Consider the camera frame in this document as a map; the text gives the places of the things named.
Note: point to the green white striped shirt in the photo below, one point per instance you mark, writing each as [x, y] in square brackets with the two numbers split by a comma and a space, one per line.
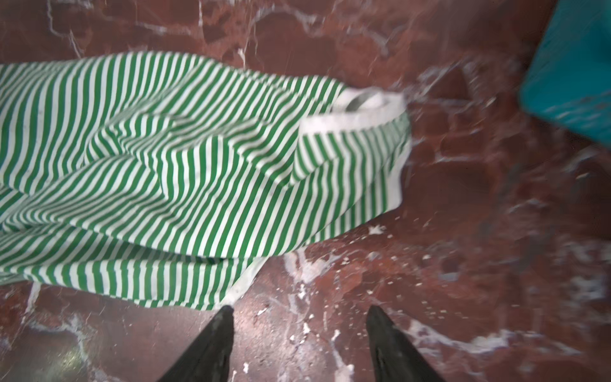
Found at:
[169, 179]

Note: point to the teal plastic laundry basket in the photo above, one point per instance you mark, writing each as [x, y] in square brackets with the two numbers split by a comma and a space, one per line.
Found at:
[568, 81]

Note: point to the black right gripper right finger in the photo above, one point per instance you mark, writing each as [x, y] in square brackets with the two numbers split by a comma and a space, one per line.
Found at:
[394, 358]

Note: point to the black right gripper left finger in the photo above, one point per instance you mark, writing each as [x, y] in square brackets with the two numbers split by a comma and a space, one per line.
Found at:
[208, 356]

